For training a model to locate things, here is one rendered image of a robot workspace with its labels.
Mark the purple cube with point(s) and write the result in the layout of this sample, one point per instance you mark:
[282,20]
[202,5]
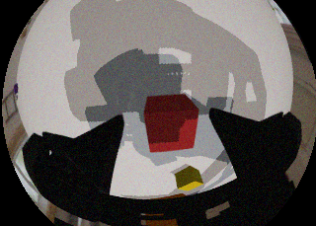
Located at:
[15,89]

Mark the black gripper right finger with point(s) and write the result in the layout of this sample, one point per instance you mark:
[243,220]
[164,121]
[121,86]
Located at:
[241,136]

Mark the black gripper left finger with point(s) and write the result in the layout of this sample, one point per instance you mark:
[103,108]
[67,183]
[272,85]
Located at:
[94,153]

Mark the olive yellow cube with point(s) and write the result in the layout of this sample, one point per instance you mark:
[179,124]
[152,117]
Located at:
[188,178]

